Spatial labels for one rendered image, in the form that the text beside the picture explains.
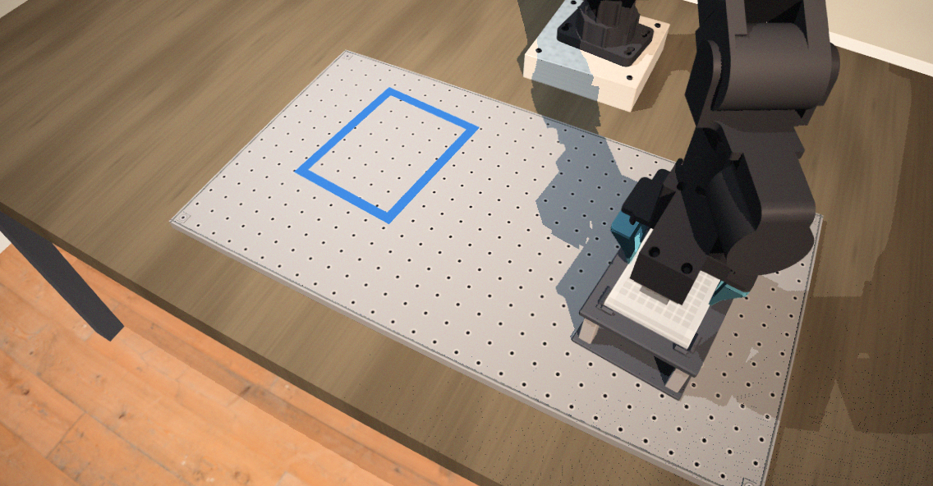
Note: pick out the blue tape outline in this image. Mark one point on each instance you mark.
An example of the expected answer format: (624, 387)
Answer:
(417, 187)

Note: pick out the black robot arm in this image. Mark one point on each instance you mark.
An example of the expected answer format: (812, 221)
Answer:
(759, 206)

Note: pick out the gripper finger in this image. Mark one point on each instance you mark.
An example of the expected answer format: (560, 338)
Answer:
(627, 235)
(724, 292)

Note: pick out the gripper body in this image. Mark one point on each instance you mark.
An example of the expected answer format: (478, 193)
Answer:
(643, 198)

